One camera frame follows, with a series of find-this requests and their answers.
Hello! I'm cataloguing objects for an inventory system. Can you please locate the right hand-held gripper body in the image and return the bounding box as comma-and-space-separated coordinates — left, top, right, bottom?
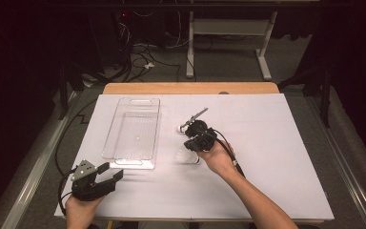
180, 107, 218, 153

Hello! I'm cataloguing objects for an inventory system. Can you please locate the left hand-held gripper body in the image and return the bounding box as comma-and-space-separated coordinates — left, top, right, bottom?
71, 159, 116, 202

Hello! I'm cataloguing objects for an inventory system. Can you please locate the clear plastic tray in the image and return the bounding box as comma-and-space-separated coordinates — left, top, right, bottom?
101, 96, 162, 171

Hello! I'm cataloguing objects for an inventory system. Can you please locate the person's left hand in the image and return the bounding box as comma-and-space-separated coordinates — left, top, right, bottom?
65, 194, 104, 229

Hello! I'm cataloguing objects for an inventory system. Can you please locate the person's right hand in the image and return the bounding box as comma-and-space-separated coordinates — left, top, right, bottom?
196, 139, 241, 182

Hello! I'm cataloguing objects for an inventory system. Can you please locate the white table cover board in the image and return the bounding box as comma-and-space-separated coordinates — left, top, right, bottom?
54, 93, 336, 222

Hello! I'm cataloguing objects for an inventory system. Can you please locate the black metal stand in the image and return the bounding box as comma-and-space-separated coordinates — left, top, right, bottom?
277, 63, 333, 128
58, 61, 109, 120

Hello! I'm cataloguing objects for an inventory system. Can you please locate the dark computer tower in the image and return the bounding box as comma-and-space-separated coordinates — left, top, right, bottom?
87, 9, 134, 70

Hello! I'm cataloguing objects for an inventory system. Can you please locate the dark curtain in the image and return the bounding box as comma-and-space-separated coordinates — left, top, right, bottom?
298, 0, 366, 175
0, 0, 90, 218

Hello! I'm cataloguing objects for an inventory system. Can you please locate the right hand-held gripper black cable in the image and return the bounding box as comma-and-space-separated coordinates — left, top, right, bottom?
203, 127, 246, 178

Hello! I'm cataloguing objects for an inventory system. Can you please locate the hand-held gripper black cable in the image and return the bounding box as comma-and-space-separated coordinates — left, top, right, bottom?
53, 98, 98, 218
203, 127, 246, 178

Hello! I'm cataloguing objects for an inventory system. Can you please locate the left hand-held gripper black cable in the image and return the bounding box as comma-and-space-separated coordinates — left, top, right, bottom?
53, 98, 98, 218

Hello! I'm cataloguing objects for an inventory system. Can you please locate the aluminium floor rail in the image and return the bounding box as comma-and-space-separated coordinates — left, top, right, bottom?
1, 90, 79, 229
304, 94, 366, 229

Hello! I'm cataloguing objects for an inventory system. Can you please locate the tangle of floor cables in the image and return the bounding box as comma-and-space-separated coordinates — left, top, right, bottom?
117, 22, 192, 82

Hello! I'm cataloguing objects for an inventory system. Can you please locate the white metal desk frame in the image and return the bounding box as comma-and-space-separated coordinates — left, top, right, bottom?
185, 10, 279, 81

